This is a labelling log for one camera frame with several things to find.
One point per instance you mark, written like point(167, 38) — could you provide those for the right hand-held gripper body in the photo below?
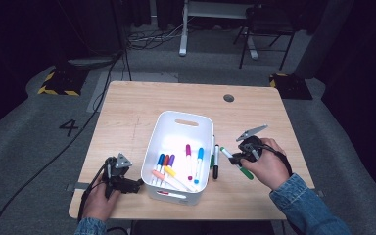
point(251, 147)

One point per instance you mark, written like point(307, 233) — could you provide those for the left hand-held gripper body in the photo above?
point(124, 160)

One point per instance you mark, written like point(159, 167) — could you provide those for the light green marker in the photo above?
point(248, 174)

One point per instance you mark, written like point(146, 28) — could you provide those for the black marker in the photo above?
point(216, 166)

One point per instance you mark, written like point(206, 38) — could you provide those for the dark green marker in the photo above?
point(212, 161)

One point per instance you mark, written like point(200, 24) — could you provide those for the pink marker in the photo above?
point(158, 174)

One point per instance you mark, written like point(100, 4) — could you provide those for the dark blue marker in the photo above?
point(160, 160)

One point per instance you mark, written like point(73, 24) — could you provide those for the light blue marker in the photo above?
point(200, 156)

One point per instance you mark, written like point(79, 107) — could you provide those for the yellow marker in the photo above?
point(169, 170)

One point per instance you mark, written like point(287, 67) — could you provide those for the brown marker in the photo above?
point(165, 160)

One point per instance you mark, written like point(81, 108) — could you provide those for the purple marker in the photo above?
point(171, 160)

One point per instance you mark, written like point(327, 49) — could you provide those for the white plastic storage bin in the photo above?
point(176, 137)

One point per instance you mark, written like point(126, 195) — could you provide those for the person's right hand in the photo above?
point(272, 166)

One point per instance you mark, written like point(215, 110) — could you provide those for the person's left hand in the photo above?
point(98, 205)

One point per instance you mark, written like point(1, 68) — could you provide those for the grey tape piece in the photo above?
point(76, 186)
point(319, 193)

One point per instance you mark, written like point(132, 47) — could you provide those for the black yellow striped base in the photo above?
point(63, 83)
point(290, 86)

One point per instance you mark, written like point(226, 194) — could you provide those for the black stand pole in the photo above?
point(122, 39)

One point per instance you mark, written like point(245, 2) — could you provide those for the black chair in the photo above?
point(267, 23)

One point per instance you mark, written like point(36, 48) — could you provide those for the white desk frame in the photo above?
point(183, 29)

